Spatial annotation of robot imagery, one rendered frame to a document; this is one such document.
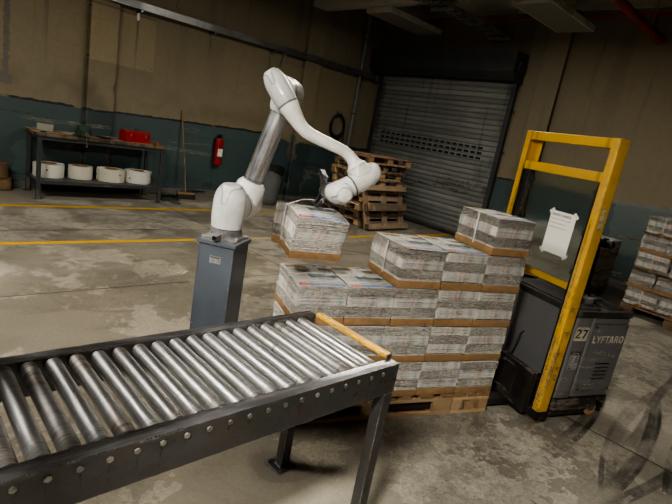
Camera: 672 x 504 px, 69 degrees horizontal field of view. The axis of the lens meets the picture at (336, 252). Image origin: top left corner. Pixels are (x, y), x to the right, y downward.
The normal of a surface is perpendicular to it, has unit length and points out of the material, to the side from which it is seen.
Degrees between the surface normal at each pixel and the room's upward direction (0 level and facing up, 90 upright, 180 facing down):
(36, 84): 90
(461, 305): 90
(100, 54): 90
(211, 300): 90
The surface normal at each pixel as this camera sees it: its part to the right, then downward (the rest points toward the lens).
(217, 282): -0.21, 0.20
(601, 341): 0.36, 0.29
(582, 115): -0.73, 0.04
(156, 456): 0.66, 0.29
